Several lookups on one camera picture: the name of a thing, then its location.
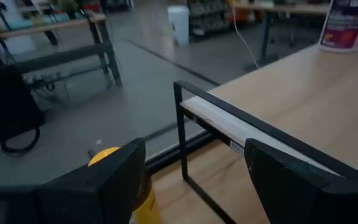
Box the dark storage shelving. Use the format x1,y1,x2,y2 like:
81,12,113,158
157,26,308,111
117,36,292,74
186,0,231,40

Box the green potted plant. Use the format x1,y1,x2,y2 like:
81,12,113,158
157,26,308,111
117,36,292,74
57,0,81,20

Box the white cable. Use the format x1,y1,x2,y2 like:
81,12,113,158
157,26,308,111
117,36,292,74
231,0,260,68

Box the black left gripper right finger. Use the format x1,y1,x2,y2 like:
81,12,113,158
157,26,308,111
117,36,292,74
244,138,358,224

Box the wooden workbench black legs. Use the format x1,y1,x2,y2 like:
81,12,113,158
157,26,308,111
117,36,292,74
0,11,123,88

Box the amber bottle yellow cap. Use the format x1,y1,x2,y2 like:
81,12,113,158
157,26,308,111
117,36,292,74
87,146,164,224

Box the white trash bin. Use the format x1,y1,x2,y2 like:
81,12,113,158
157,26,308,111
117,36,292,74
167,5,190,47

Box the wooden shelf black metal frame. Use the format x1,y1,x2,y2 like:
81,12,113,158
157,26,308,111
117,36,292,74
173,43,358,224

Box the black coiled cable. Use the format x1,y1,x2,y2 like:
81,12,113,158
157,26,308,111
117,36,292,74
0,126,41,157

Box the black aluminium table frame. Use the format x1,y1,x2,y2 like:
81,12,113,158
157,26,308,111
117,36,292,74
144,130,217,175

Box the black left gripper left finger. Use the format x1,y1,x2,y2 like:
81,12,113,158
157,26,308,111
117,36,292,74
0,138,147,224

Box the grey leg desk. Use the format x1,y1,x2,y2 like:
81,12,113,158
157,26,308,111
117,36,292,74
233,1,358,72

